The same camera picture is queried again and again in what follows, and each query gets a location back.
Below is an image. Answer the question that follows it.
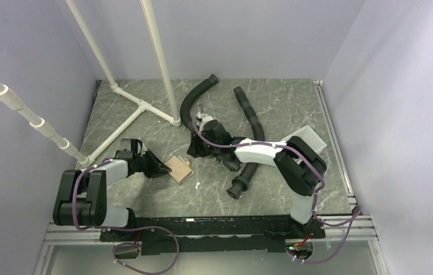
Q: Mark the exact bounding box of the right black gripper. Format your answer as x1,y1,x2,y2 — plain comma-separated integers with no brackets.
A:
186,130,220,159

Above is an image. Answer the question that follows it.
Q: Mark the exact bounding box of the tan leather card holder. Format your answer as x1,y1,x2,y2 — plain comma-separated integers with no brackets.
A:
165,156,194,185

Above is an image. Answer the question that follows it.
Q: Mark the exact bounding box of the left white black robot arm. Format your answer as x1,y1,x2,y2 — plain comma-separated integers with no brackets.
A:
53,139,171,241

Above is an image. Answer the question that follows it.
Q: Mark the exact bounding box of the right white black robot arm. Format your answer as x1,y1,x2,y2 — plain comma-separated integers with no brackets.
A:
193,120,327,238

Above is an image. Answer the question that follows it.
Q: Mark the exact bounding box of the clear plastic card tray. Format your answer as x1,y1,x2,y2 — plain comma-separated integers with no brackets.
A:
280,125,327,155

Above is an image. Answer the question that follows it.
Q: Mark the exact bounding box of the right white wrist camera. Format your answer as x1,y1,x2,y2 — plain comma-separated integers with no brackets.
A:
196,104,214,131

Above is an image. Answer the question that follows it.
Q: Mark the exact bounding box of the white PVC pipe frame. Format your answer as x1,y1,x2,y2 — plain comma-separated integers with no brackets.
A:
0,0,182,168

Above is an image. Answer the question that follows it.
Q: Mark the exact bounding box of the left black corrugated hose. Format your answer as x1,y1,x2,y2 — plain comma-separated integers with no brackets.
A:
180,74,241,172

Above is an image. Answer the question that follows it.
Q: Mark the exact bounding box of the black corrugated hose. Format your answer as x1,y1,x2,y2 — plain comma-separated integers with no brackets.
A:
180,74,241,172
226,86,266,201

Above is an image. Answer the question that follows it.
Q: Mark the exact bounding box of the right black corrugated hose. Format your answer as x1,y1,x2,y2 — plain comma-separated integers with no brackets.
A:
226,86,266,201

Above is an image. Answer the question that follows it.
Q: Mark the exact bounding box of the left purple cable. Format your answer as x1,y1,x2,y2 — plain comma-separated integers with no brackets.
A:
72,158,181,275

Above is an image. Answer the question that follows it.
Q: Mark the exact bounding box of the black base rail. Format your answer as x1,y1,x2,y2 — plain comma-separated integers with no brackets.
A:
100,215,325,256

